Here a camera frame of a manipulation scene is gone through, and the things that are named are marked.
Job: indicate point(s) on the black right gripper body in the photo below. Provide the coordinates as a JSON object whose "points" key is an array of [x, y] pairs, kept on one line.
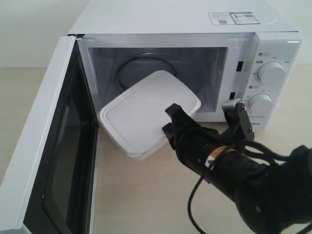
{"points": [[203, 150]]}

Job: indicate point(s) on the white microwave oven body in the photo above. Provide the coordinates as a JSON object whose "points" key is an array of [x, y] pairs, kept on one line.
{"points": [[112, 31]]}

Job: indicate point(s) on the white microwave door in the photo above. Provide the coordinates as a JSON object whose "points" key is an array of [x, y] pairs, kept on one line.
{"points": [[50, 182]]}

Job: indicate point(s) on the warning label sticker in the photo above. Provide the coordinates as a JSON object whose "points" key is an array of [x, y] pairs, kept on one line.
{"points": [[233, 18]]}

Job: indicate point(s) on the lower white timer knob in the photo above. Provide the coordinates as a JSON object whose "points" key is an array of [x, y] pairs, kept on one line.
{"points": [[260, 103]]}

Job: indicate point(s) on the glass turntable plate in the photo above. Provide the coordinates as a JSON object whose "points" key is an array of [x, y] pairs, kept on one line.
{"points": [[133, 70]]}

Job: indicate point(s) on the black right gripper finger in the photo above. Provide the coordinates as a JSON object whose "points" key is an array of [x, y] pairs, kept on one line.
{"points": [[179, 119], [172, 134]]}

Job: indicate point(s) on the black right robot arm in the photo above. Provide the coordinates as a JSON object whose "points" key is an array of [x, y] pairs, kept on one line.
{"points": [[270, 191]]}

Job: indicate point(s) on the white plastic lidded container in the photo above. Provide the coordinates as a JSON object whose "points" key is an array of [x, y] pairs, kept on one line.
{"points": [[134, 120]]}

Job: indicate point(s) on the upper white control knob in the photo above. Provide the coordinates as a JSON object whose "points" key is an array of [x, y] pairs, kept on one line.
{"points": [[271, 72]]}

